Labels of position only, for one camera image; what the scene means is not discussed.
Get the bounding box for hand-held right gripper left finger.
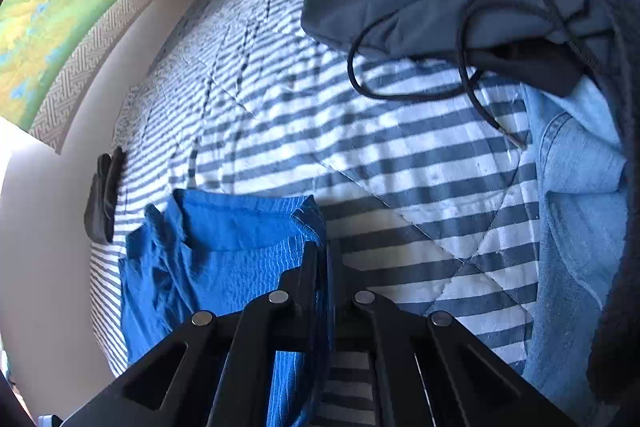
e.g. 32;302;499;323
59;242;328;427

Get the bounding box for dark fuzzy garment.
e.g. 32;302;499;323
560;0;640;405

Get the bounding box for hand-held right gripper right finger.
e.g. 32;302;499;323
327;239;572;427

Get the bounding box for green yellow wall poster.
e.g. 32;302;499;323
0;0;187;155

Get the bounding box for bright blue cloth garment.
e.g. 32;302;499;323
120;188;331;427

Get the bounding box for light blue denim garment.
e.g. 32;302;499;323
515;77;632;427

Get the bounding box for black gloves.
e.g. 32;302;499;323
83;147;127;244

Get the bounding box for striped blue white bedspread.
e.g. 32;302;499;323
89;0;543;427

